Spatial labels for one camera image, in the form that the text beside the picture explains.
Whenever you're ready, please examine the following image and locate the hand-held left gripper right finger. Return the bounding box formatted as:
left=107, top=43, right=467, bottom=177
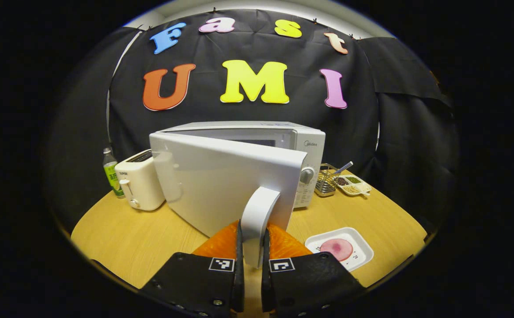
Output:
left=261, top=223, right=367, bottom=318

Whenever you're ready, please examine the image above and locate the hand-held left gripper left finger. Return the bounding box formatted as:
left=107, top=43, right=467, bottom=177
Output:
left=139, top=220, right=245, bottom=318

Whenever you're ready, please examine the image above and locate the pink meat slice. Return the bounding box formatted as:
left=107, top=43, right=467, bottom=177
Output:
left=320, top=238, right=354, bottom=261

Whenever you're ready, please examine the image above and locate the white square food plate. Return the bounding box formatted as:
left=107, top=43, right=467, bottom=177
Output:
left=305, top=227, right=374, bottom=272

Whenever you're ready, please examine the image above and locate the white microwave oven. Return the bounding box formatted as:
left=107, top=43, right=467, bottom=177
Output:
left=149, top=121, right=326, bottom=269

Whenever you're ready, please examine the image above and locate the white divided grain dish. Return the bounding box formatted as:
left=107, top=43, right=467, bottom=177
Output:
left=336, top=174, right=372, bottom=197

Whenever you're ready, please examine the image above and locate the white toaster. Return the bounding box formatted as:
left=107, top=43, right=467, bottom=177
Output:
left=115, top=149, right=166, bottom=211

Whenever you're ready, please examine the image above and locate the green drink bottle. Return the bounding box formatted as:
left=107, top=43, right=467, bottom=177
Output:
left=103, top=148, right=125, bottom=198

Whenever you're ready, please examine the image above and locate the metal wire basket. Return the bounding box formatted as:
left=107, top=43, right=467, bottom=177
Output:
left=314, top=163, right=340, bottom=197

